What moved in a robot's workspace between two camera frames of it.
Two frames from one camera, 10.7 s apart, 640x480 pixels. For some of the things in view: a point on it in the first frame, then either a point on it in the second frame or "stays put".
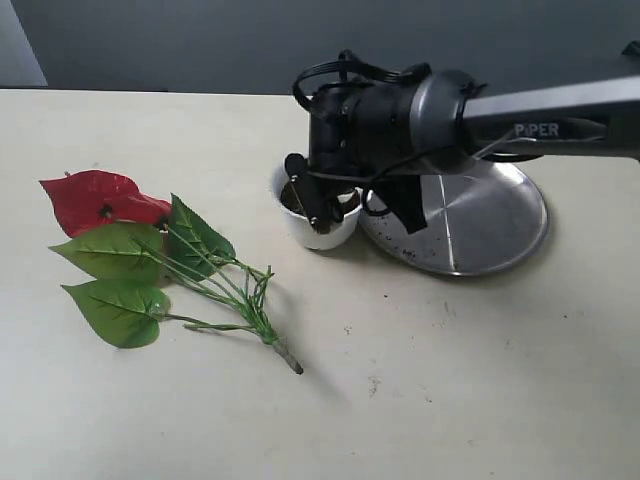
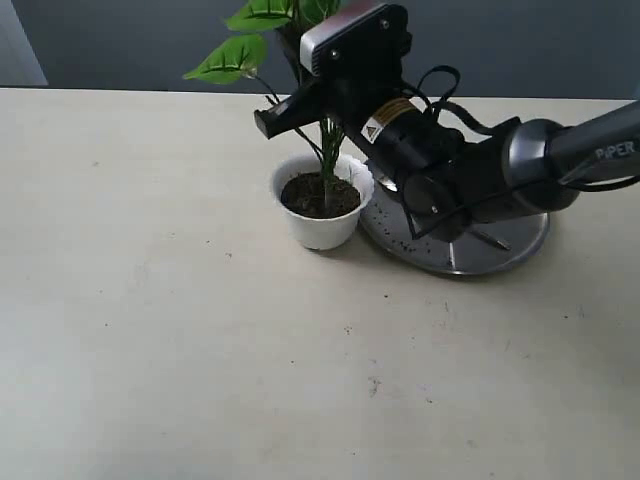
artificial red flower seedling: x=157 y=259 to x=239 y=62
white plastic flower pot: x=292 y=202 stays put
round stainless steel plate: x=480 y=218 stays put
